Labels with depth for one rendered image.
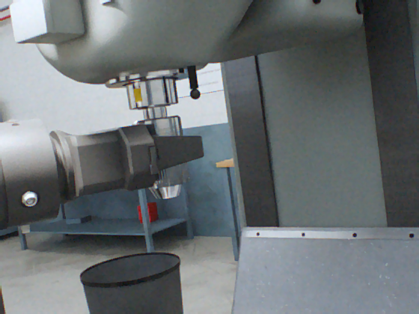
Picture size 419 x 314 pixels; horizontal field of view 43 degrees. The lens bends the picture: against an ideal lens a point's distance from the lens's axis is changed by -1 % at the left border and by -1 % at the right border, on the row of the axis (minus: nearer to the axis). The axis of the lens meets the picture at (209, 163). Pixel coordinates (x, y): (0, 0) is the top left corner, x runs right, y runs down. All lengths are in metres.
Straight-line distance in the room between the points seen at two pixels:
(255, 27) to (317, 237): 0.40
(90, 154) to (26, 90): 7.28
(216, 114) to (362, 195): 4.77
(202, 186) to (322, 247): 4.94
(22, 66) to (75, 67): 7.29
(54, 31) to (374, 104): 0.50
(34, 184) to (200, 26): 0.19
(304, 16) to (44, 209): 0.31
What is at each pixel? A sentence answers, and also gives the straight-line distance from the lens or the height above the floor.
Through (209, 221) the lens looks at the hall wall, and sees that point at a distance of 5.81.
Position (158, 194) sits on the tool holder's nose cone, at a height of 1.20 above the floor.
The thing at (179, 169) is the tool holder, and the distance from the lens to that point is 0.50.
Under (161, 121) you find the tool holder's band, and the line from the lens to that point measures 0.49.
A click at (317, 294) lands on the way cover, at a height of 0.98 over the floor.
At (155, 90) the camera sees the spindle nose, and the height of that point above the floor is 1.29.
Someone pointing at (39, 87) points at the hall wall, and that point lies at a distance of 7.50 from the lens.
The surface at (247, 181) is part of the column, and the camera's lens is 0.90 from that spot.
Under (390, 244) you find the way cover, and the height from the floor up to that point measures 1.05.
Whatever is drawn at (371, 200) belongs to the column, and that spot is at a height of 1.11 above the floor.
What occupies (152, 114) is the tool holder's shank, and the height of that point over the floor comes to 1.27.
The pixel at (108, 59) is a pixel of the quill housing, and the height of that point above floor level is 1.32.
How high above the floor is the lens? 1.26
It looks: 5 degrees down
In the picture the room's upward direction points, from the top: 8 degrees counter-clockwise
